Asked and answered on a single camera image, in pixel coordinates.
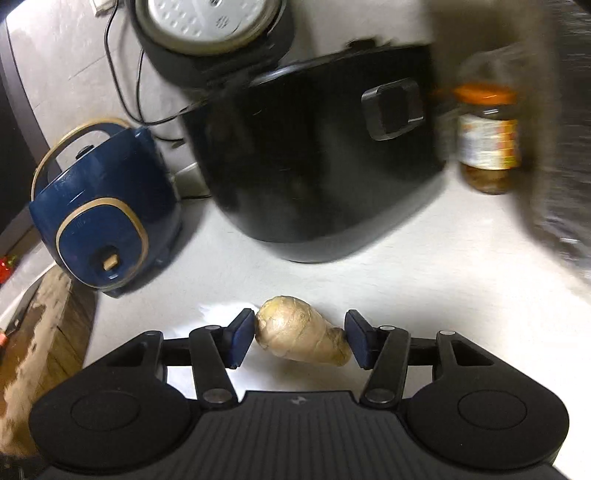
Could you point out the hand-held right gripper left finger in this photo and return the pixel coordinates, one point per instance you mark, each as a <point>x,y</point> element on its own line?
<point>242,340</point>

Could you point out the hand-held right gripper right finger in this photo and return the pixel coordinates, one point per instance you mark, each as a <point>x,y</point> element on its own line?
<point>356,340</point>

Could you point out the ginger root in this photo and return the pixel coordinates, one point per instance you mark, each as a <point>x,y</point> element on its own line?
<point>295,333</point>

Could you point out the large black rice cooker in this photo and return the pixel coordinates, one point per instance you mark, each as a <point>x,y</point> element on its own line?
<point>314,175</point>

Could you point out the small blue rice cooker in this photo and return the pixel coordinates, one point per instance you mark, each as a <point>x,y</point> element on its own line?
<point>115,207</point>

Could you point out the round wooden cutting board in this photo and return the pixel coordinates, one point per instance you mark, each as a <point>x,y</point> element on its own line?
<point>46,332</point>

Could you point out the sauce jar with orange lid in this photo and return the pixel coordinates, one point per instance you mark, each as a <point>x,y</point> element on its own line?
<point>487,143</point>

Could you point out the black plastic sheet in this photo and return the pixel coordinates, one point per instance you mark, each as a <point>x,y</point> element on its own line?
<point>568,184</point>

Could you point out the dark window frame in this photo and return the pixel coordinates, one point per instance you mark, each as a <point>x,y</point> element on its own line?
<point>14,161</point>

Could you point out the white wall socket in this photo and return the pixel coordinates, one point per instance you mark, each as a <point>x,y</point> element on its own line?
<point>102,5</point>

